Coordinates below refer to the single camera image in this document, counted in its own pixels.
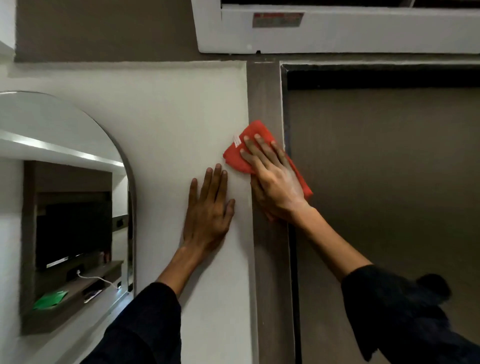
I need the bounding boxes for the person's left hand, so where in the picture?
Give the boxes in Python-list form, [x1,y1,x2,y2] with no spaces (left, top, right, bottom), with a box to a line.
[182,163,236,254]

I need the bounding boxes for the person's right hand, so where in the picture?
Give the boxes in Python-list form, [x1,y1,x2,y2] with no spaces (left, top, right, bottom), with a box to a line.
[239,133,310,223]

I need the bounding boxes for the red cleaning cloth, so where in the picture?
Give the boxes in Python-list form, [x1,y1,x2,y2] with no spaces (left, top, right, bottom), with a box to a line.
[223,120,314,222]

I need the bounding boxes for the person's right forearm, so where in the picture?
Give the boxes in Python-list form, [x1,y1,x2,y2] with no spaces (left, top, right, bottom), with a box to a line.
[290,204,480,364]

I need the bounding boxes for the person's left forearm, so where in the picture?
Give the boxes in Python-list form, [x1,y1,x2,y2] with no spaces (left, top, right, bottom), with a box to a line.
[80,245,211,364]

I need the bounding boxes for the brown door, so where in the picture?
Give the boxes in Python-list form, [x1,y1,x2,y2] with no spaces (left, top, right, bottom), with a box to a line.
[287,87,480,364]

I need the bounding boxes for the white air conditioner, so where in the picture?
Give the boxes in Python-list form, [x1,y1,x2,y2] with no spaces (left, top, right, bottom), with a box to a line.
[190,0,480,55]

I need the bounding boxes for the brown door frame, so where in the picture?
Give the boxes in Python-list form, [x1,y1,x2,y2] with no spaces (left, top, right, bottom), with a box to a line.
[245,56,480,364]

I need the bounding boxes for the arched wall mirror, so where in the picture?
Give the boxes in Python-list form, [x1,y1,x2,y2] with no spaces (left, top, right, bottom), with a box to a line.
[0,91,137,364]

